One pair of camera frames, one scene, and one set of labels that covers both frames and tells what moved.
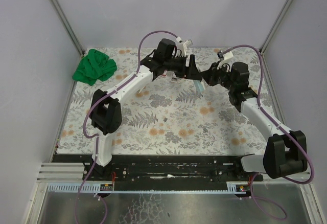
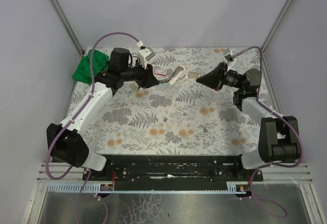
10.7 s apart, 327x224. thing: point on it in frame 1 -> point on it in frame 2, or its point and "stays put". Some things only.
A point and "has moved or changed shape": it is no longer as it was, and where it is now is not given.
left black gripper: [191, 67] -> [144, 75]
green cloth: [96, 65] stays put
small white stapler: [175, 80] has moved or changed shape
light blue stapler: [199, 85] -> [173, 77]
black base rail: [163, 168] stays put
